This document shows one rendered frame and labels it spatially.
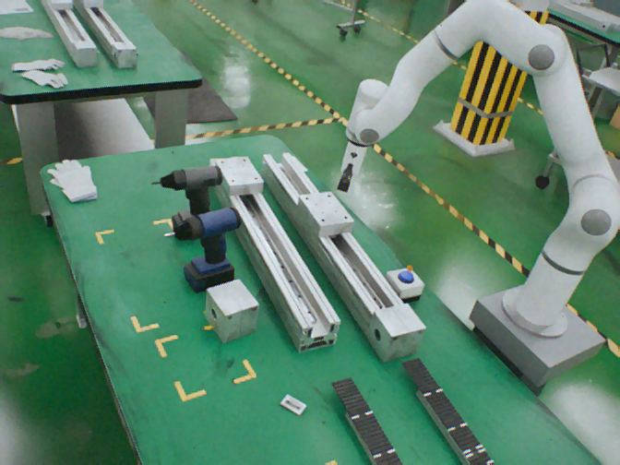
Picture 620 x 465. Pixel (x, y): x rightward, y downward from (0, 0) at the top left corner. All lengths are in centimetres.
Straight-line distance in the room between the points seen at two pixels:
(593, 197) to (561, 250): 18
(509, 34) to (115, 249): 116
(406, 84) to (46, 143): 188
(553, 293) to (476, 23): 70
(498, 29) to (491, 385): 84
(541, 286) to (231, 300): 79
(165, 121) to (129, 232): 128
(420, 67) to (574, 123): 37
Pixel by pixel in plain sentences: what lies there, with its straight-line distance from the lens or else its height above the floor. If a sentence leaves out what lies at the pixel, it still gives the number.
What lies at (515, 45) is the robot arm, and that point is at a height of 152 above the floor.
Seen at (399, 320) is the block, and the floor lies 87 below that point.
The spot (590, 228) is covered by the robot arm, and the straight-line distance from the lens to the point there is 138.
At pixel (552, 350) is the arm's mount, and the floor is 85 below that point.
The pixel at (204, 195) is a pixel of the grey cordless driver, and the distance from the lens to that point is 163.
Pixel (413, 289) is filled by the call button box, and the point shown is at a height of 83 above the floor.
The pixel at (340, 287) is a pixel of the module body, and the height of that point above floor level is 81.
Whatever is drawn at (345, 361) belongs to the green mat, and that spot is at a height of 78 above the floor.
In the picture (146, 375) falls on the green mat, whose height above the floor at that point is 78.
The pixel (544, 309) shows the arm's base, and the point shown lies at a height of 91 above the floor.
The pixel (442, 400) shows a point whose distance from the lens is 135.
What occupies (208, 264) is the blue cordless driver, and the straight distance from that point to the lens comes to 149.
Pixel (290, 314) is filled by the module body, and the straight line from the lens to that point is 139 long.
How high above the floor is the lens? 181
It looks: 36 degrees down
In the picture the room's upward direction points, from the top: 11 degrees clockwise
